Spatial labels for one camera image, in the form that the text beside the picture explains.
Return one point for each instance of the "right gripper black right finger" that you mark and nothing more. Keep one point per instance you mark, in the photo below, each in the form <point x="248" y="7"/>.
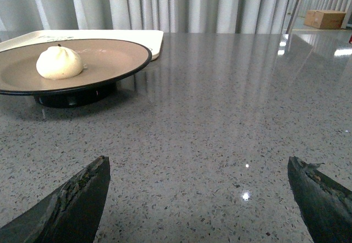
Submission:
<point x="325" y="205"/>

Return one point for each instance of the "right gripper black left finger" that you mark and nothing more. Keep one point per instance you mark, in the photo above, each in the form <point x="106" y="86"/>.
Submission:
<point x="71" y="213"/>

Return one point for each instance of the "brown plate with black rim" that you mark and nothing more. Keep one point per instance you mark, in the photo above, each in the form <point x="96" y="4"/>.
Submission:
<point x="105" y="62"/>

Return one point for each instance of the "white steamed bun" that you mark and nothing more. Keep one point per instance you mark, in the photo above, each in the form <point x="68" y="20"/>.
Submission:
<point x="58" y="62"/>

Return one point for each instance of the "cream rectangular serving tray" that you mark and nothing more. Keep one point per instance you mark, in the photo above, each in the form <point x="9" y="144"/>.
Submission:
<point x="152" y="39"/>

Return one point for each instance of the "brown cardboard box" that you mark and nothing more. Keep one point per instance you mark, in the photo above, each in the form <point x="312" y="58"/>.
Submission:
<point x="324" y="19"/>

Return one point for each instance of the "grey metal stand leg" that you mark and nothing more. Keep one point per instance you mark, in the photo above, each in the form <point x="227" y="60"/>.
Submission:
<point x="293" y="17"/>

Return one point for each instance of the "grey pleated curtain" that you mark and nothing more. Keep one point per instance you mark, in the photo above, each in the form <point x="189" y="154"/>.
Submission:
<point x="194" y="16"/>

